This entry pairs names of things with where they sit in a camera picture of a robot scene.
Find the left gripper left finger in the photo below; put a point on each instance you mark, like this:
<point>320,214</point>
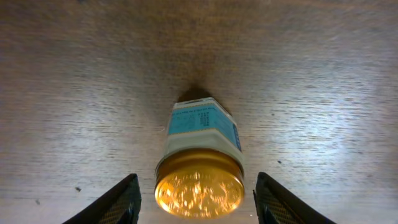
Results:
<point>120,205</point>

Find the small gold-lid jar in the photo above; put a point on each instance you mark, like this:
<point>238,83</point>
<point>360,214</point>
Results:
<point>201,173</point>

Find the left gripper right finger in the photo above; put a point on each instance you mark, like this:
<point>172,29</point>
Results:
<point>277,205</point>

